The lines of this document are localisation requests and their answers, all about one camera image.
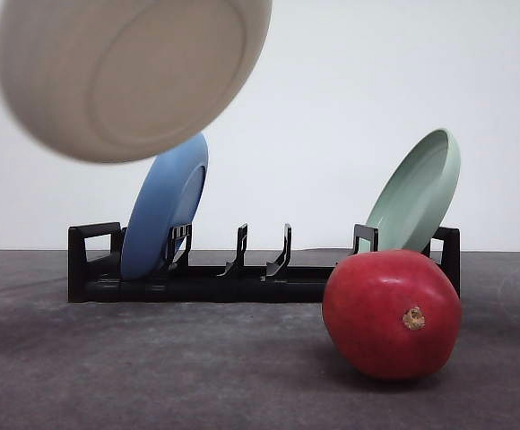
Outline green plate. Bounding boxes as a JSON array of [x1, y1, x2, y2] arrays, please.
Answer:
[[366, 129, 462, 253]]

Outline red pomegranate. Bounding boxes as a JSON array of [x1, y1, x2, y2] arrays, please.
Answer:
[[322, 249, 462, 381]]

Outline white plate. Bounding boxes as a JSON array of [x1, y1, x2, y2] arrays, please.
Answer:
[[0, 0, 273, 163]]

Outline blue plate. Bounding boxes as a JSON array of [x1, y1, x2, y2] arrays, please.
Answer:
[[121, 133, 209, 279]]

